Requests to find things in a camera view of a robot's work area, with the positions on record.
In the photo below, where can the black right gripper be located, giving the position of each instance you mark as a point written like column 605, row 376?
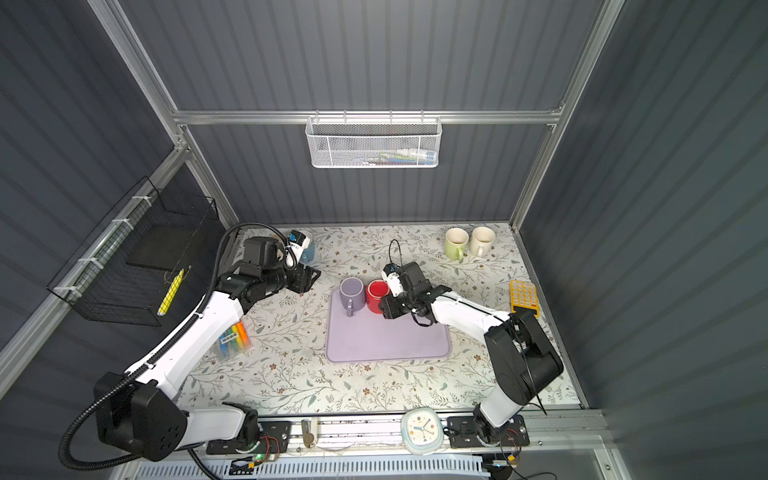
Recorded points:
column 390, row 307

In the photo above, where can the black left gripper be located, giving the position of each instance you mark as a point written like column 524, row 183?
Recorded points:
column 303, row 283

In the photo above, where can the red mug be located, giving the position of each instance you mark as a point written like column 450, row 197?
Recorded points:
column 375, row 292

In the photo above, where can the light green mug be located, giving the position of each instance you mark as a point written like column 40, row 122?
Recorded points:
column 455, row 243

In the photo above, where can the white mug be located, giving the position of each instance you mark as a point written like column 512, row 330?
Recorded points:
column 481, row 241

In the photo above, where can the blue polka dot mug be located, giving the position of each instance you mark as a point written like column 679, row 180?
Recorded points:
column 308, row 254

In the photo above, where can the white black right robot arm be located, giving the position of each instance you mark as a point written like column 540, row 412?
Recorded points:
column 523, row 359

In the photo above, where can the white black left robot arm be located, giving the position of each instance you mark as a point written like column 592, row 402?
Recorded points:
column 136, row 411

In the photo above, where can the purple mug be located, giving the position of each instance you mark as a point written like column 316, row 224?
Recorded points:
column 352, row 293

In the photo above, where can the lavender plastic tray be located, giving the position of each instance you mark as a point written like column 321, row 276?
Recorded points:
column 367, row 337

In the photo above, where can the colourful marker pack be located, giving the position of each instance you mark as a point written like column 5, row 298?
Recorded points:
column 232, row 342

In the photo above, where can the yellow calculator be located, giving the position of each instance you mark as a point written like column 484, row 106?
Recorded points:
column 524, row 296

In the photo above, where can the small white clock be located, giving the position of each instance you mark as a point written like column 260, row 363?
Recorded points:
column 422, row 431

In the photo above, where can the yellow marker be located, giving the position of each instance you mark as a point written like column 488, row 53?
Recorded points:
column 170, row 294

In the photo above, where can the white wire basket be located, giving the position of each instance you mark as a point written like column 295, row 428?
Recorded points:
column 387, row 141

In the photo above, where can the black wire basket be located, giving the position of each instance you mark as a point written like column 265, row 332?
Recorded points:
column 123, row 276

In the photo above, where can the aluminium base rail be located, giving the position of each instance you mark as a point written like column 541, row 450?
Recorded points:
column 381, row 433

